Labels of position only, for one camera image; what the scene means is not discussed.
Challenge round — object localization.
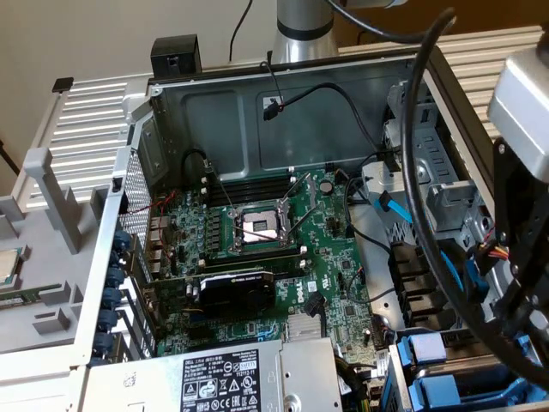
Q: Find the red yellow black power wire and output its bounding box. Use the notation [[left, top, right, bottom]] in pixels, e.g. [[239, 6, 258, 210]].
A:
[[475, 239, 511, 264]]

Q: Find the blue plastic disk carrier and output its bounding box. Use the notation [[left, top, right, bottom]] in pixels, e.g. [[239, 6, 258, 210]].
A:
[[407, 373, 549, 408]]

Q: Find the blue plastic latch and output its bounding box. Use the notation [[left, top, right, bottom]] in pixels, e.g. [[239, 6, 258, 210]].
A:
[[465, 252, 490, 301]]

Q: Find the grey metal drive cage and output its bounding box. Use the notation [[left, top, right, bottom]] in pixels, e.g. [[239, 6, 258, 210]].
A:
[[359, 79, 494, 233]]

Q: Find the hard drive with blue caddy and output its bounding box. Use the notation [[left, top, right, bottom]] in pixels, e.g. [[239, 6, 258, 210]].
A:
[[385, 325, 549, 412]]

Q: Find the green Dell motherboard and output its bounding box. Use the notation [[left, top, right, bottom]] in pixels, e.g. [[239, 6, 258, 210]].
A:
[[143, 166, 389, 390]]

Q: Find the metal locking lever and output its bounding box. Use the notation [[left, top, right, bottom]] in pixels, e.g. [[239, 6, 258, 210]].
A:
[[213, 169, 237, 214], [286, 203, 321, 241]]

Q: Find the metal socket cover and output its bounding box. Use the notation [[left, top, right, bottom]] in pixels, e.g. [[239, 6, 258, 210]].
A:
[[274, 171, 312, 242]]

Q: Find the silver chipset heat sink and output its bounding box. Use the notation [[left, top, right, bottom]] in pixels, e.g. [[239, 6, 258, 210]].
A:
[[286, 312, 323, 342]]

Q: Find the grey power supply unit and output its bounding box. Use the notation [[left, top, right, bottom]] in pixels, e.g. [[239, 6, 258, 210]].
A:
[[83, 336, 344, 412]]

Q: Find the black RAM slot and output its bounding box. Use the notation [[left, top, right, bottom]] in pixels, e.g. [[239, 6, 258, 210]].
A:
[[200, 167, 298, 194], [197, 245, 308, 270], [200, 178, 299, 208], [201, 257, 309, 280]]

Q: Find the CPU socket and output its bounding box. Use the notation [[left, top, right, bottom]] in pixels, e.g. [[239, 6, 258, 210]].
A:
[[226, 199, 301, 254]]

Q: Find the black graphics card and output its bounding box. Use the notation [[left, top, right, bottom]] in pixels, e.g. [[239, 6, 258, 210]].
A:
[[143, 268, 278, 321]]

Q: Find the open grey PC case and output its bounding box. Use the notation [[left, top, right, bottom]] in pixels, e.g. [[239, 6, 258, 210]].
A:
[[70, 45, 549, 412]]

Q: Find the small black box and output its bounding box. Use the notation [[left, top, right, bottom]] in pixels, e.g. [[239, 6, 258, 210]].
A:
[[149, 34, 202, 81]]

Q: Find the grey plastic parts rack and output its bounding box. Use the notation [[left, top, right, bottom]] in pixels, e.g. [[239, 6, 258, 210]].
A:
[[0, 147, 113, 357]]

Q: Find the green RAM stick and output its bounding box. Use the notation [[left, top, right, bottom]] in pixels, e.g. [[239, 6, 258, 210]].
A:
[[0, 288, 61, 311]]

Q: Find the silver CPU chip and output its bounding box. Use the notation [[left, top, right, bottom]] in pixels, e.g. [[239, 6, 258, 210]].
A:
[[0, 246, 22, 287]]

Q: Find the red black twisted wire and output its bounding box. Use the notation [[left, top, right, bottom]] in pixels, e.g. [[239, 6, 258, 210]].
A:
[[480, 221, 501, 248]]

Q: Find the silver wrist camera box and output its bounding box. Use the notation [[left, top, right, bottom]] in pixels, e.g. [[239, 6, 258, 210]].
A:
[[487, 50, 549, 184]]

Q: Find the thick black camera cable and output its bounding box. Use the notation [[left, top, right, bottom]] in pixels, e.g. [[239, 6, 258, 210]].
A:
[[328, 0, 541, 383]]

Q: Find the blue SATA wire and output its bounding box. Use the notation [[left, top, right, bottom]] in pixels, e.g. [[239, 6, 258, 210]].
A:
[[373, 191, 464, 297]]

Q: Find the black wire beside motherboard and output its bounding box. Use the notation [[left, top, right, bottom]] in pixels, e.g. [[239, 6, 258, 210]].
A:
[[342, 169, 394, 252]]

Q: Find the thin black wire orange plug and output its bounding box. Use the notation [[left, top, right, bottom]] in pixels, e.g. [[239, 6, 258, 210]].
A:
[[342, 265, 366, 304]]

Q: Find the white wire label tag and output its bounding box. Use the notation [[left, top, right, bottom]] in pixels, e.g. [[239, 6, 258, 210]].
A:
[[373, 348, 390, 381]]

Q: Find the braided black yellow wire bundle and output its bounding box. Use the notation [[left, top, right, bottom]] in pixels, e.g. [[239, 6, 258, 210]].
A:
[[334, 354, 374, 412]]

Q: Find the black wire with wide plug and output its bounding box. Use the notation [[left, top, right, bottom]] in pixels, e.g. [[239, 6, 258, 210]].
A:
[[304, 292, 327, 342]]

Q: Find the long black wire with plug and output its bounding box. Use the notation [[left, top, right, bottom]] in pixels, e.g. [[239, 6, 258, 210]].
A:
[[262, 82, 383, 155]]

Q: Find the thin black red wire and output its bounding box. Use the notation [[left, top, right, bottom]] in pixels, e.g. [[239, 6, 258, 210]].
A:
[[259, 59, 287, 112]]

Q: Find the thin black background cable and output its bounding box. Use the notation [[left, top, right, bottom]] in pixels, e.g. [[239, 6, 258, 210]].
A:
[[228, 0, 255, 61]]

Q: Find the short black loop wire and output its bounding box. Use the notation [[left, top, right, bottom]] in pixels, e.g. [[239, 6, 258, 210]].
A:
[[180, 148, 214, 184]]

